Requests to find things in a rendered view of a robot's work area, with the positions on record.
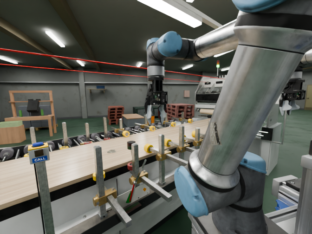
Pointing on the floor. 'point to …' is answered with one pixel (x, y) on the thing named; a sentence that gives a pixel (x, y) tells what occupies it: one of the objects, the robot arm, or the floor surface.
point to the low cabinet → (145, 111)
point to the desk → (127, 120)
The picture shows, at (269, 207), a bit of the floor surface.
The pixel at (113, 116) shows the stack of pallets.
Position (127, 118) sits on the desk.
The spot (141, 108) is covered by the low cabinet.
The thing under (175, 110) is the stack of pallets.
